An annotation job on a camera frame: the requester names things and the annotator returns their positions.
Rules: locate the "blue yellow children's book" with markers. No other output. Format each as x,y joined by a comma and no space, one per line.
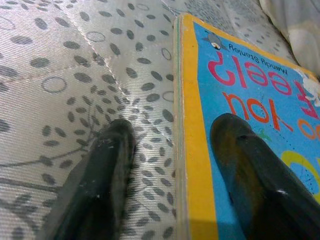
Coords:
195,125

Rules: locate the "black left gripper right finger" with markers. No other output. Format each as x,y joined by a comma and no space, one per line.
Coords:
262,195

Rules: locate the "white pillow with writing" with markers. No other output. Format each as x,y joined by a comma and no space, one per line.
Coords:
300,30

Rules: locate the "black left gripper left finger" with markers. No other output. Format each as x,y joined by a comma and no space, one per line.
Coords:
92,195

